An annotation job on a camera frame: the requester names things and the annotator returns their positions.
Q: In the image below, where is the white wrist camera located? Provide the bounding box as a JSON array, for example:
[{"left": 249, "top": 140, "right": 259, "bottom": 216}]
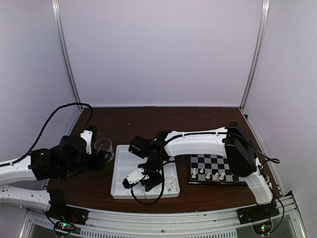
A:
[
  {"left": 80, "top": 125, "right": 98, "bottom": 155},
  {"left": 122, "top": 168, "right": 144, "bottom": 189}
]

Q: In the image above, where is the front aluminium rail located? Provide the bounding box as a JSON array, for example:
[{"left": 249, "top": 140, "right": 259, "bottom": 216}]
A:
[{"left": 17, "top": 197, "right": 308, "bottom": 238}]

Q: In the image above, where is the left aluminium frame post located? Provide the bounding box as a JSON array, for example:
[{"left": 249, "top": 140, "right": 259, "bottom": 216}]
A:
[{"left": 52, "top": 0, "right": 81, "bottom": 103}]

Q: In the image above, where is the right aluminium frame post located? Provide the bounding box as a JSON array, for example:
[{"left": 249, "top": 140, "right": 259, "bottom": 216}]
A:
[{"left": 239, "top": 0, "right": 270, "bottom": 111}]

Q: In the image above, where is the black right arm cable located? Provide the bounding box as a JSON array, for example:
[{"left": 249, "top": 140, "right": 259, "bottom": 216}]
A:
[{"left": 130, "top": 133, "right": 280, "bottom": 205}]

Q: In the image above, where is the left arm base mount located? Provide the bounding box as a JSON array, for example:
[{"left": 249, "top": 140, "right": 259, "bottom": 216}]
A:
[{"left": 43, "top": 205, "right": 89, "bottom": 237}]

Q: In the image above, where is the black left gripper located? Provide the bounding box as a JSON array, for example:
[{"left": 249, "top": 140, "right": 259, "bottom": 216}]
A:
[{"left": 61, "top": 147, "right": 110, "bottom": 178}]

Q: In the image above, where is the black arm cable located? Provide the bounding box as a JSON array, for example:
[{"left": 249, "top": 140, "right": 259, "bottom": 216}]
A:
[
  {"left": 12, "top": 103, "right": 94, "bottom": 164},
  {"left": 130, "top": 133, "right": 280, "bottom": 205}
]

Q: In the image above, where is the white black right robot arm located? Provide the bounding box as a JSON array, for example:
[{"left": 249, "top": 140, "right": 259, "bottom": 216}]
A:
[{"left": 122, "top": 121, "right": 274, "bottom": 219}]

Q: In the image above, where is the black white chess board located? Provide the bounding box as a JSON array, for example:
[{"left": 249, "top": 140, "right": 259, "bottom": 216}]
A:
[{"left": 187, "top": 154, "right": 247, "bottom": 186}]

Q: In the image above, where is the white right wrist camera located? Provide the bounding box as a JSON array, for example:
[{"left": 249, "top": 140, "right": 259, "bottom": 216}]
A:
[{"left": 122, "top": 168, "right": 144, "bottom": 189}]

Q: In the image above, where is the aluminium frame post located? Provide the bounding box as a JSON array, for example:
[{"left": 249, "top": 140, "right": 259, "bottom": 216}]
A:
[
  {"left": 239, "top": 0, "right": 270, "bottom": 111},
  {"left": 52, "top": 0, "right": 81, "bottom": 103}
]

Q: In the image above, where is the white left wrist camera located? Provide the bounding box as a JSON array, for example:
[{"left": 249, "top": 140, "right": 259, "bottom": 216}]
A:
[{"left": 80, "top": 125, "right": 98, "bottom": 155}]

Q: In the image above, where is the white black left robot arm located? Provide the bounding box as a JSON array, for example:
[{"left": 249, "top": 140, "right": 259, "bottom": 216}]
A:
[{"left": 0, "top": 135, "right": 110, "bottom": 220}]

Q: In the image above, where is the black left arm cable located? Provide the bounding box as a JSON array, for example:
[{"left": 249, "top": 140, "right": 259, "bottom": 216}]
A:
[{"left": 12, "top": 103, "right": 94, "bottom": 164}]

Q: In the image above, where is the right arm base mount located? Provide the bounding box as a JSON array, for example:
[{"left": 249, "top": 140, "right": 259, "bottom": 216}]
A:
[{"left": 237, "top": 204, "right": 279, "bottom": 237}]

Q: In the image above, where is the white plastic compartment tray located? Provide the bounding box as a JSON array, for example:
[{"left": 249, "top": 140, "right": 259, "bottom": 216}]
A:
[{"left": 110, "top": 145, "right": 180, "bottom": 200}]

